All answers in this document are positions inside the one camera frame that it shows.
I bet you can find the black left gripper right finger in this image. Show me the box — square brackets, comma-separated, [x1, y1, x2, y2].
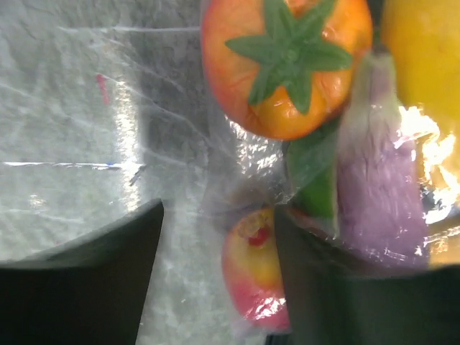
[274, 206, 459, 344]

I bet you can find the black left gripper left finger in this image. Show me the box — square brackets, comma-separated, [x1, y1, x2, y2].
[1, 201, 165, 344]

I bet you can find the purple fake eggplant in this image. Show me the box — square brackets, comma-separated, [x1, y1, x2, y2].
[336, 49, 428, 270]

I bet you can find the red fake apple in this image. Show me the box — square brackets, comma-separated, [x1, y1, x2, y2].
[221, 208, 290, 333]

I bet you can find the fake watermelon slice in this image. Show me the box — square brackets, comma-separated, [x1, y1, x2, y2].
[285, 119, 339, 236]

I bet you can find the clear zip top bag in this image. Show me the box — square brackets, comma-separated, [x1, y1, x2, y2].
[57, 0, 460, 335]

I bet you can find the orange fake persimmon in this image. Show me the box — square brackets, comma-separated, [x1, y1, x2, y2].
[201, 0, 373, 140]

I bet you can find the yellow fake lemon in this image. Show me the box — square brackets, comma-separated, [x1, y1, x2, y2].
[380, 1, 459, 193]

